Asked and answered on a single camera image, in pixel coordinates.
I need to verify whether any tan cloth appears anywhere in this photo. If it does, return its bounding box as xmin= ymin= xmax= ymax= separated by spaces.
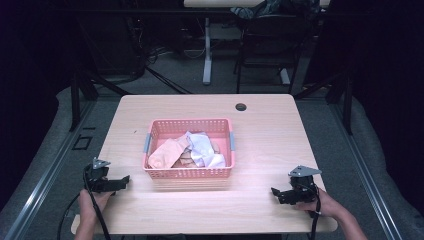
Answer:
xmin=171 ymin=142 xmax=222 ymax=169

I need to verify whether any white floor cable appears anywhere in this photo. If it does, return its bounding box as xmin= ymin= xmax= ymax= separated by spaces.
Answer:
xmin=182 ymin=46 xmax=207 ymax=61

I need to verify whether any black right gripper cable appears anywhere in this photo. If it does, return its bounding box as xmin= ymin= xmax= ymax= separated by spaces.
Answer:
xmin=305 ymin=182 xmax=322 ymax=240

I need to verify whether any pink plastic basket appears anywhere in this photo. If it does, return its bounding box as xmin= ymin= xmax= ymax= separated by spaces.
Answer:
xmin=142 ymin=117 xmax=237 ymax=180

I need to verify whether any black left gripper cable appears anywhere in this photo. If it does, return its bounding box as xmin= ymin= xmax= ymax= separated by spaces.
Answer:
xmin=57 ymin=164 xmax=112 ymax=240

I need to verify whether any grey cloth on chair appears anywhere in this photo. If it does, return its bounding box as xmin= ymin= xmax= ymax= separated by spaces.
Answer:
xmin=229 ymin=0 xmax=284 ymax=20

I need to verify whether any white desk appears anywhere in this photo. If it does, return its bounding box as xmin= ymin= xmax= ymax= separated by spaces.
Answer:
xmin=182 ymin=0 xmax=332 ymax=86

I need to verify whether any peach cloth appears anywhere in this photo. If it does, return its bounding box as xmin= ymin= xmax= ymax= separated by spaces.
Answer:
xmin=147 ymin=135 xmax=190 ymax=170

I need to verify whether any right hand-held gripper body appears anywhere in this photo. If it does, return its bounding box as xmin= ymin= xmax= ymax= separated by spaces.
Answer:
xmin=287 ymin=165 xmax=323 ymax=204

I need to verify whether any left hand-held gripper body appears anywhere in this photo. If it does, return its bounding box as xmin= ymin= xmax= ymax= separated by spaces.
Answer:
xmin=83 ymin=157 xmax=116 ymax=194

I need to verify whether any black metal stand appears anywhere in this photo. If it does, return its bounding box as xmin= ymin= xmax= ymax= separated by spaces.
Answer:
xmin=68 ymin=19 xmax=132 ymax=132
xmin=293 ymin=69 xmax=354 ymax=136

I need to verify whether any person's left hand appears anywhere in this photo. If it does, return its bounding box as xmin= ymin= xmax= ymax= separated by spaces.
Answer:
xmin=77 ymin=188 xmax=115 ymax=225

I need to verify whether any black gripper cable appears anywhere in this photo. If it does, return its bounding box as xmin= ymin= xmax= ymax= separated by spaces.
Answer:
xmin=305 ymin=182 xmax=322 ymax=240
xmin=57 ymin=164 xmax=112 ymax=240

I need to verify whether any aluminium rail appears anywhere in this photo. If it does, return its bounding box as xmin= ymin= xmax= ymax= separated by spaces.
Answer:
xmin=2 ymin=99 xmax=98 ymax=240
xmin=328 ymin=99 xmax=405 ymax=240

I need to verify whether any white cloth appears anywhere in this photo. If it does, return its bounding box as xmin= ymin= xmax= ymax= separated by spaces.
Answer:
xmin=184 ymin=130 xmax=227 ymax=169

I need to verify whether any black chair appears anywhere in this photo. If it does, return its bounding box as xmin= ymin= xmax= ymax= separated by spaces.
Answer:
xmin=232 ymin=12 xmax=311 ymax=95

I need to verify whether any person's right hand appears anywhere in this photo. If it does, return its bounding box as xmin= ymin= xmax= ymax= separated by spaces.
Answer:
xmin=294 ymin=187 xmax=342 ymax=220

